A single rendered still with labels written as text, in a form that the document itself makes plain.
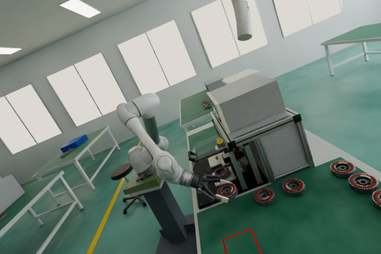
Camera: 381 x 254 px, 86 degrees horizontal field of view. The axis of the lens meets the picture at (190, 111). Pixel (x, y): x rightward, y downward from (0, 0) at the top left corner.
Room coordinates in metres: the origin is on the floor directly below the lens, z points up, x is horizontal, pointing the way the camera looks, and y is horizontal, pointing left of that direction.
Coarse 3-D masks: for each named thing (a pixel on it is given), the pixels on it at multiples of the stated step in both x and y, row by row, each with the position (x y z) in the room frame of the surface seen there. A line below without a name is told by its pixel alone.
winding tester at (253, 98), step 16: (240, 80) 1.54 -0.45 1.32; (256, 80) 1.34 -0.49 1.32; (272, 80) 1.19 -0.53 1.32; (208, 96) 1.57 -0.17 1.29; (224, 96) 1.29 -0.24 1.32; (240, 96) 1.17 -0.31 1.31; (256, 96) 1.16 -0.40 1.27; (272, 96) 1.16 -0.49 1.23; (224, 112) 1.18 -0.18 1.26; (240, 112) 1.17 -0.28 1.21; (256, 112) 1.17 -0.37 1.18; (272, 112) 1.16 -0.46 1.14; (224, 128) 1.25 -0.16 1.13; (240, 128) 1.17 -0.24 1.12
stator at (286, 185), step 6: (288, 180) 0.99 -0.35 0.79; (294, 180) 0.97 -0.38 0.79; (300, 180) 0.95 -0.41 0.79; (282, 186) 0.97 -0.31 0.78; (288, 186) 0.97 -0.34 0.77; (294, 186) 0.95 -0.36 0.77; (300, 186) 0.91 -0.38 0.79; (288, 192) 0.92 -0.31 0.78; (294, 192) 0.89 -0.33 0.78; (300, 192) 0.89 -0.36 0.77
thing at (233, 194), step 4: (224, 184) 1.01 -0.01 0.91; (228, 184) 1.00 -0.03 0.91; (232, 184) 0.98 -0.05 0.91; (220, 188) 1.00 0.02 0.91; (224, 188) 1.00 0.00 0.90; (228, 188) 0.99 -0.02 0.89; (232, 188) 0.96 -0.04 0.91; (236, 188) 0.95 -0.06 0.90; (220, 192) 0.97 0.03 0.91; (224, 192) 0.98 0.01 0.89; (228, 192) 0.95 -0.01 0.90; (232, 192) 0.93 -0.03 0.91; (236, 192) 0.93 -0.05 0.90; (224, 196) 0.93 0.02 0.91; (228, 196) 0.92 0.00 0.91; (232, 196) 0.92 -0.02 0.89; (228, 200) 0.93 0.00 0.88
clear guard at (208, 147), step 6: (210, 138) 1.33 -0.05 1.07; (222, 138) 1.26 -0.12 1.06; (198, 144) 1.33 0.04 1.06; (204, 144) 1.29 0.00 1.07; (210, 144) 1.25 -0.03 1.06; (216, 144) 1.22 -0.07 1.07; (222, 144) 1.18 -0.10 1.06; (192, 150) 1.34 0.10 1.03; (198, 150) 1.24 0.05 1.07; (204, 150) 1.20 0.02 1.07; (210, 150) 1.17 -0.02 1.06; (216, 150) 1.14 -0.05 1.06; (222, 150) 1.11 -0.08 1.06; (192, 156) 1.27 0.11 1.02; (198, 156) 1.16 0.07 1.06; (204, 156) 1.13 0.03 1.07; (192, 162) 1.21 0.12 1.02; (192, 168) 1.15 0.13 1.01
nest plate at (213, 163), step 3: (222, 153) 1.59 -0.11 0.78; (213, 156) 1.60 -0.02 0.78; (219, 156) 1.55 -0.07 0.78; (210, 159) 1.57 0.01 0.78; (213, 159) 1.55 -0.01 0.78; (219, 159) 1.51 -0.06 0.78; (222, 159) 1.49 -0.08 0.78; (210, 162) 1.53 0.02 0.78; (213, 162) 1.51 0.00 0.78; (216, 162) 1.49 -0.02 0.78; (219, 162) 1.47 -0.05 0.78; (210, 165) 1.49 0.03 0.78; (213, 165) 1.47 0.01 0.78; (216, 165) 1.46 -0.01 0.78
